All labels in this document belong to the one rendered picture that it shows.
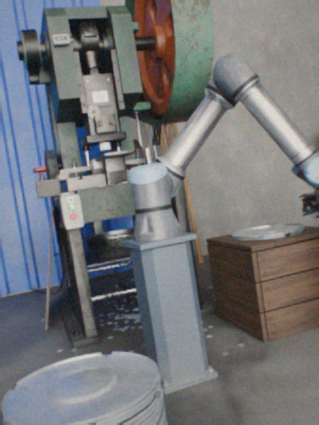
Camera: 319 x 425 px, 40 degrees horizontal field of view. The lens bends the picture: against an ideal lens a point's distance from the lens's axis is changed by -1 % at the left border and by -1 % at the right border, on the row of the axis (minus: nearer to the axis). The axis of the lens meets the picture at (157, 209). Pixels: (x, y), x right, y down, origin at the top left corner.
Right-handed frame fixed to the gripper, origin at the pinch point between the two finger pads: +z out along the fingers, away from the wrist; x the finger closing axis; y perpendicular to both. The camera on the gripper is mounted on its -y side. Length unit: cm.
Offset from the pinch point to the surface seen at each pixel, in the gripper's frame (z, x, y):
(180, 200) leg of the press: 26, -16, 47
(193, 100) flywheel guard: 27, -63, 33
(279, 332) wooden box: -1.3, 42.9, 22.2
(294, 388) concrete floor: -36, 54, 30
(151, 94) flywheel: 61, -86, 49
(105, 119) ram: 27, -60, 74
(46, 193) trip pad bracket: 13, -25, 102
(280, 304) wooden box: -3.3, 33.4, 20.4
